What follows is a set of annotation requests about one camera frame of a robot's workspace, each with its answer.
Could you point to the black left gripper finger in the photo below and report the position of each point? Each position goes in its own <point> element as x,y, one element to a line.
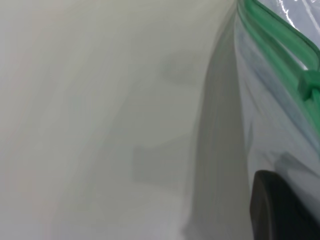
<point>280,212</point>

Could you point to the clear plastic zip bag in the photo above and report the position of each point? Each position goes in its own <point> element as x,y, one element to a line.
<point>272,105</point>

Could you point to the green zipper slider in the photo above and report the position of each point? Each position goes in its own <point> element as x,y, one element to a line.
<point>308,85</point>

